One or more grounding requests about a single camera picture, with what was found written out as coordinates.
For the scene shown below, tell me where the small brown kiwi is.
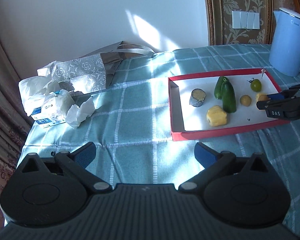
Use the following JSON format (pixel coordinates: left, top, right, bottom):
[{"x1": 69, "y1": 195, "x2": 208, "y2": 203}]
[{"x1": 240, "y1": 95, "x2": 252, "y2": 107}]

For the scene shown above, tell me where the green tomato with stem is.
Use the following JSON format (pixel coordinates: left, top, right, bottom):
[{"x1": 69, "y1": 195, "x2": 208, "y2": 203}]
[{"x1": 248, "y1": 78, "x2": 262, "y2": 93}]

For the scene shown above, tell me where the green cucumber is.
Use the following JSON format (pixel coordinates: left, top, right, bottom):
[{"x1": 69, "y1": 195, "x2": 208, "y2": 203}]
[
  {"x1": 214, "y1": 76, "x2": 229, "y2": 100},
  {"x1": 222, "y1": 81, "x2": 237, "y2": 113}
]

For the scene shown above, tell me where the yellow ridged fruit piece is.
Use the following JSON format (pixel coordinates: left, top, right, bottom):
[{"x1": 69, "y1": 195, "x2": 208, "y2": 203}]
[{"x1": 206, "y1": 106, "x2": 228, "y2": 127}]

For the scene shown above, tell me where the light blue electric kettle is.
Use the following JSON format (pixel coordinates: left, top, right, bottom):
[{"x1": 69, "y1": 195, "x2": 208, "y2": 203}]
[{"x1": 269, "y1": 7, "x2": 300, "y2": 77}]

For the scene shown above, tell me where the red shallow cardboard tray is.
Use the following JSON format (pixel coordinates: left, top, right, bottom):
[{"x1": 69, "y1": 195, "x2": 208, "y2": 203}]
[{"x1": 168, "y1": 68, "x2": 287, "y2": 141}]

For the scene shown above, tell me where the teal checked tablecloth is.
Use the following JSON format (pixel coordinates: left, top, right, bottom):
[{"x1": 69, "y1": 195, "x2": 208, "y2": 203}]
[{"x1": 21, "y1": 44, "x2": 300, "y2": 235}]

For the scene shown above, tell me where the crumpled white tissue pack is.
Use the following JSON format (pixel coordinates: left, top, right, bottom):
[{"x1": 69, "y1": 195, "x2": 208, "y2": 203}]
[{"x1": 18, "y1": 76, "x2": 95, "y2": 128}]

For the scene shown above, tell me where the patterned curtain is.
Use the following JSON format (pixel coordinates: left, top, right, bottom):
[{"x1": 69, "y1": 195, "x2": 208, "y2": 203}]
[{"x1": 0, "y1": 44, "x2": 33, "y2": 229}]

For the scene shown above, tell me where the silver patterned gift bag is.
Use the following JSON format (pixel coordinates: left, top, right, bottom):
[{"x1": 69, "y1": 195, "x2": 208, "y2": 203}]
[{"x1": 37, "y1": 41, "x2": 155, "y2": 94}]

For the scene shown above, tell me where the white wall switch panel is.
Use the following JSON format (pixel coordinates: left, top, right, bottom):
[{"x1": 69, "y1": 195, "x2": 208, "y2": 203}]
[{"x1": 231, "y1": 11, "x2": 260, "y2": 30}]

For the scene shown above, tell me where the ornate wooden wall frame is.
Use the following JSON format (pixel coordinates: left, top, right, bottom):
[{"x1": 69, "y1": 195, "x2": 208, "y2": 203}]
[{"x1": 205, "y1": 0, "x2": 273, "y2": 46}]

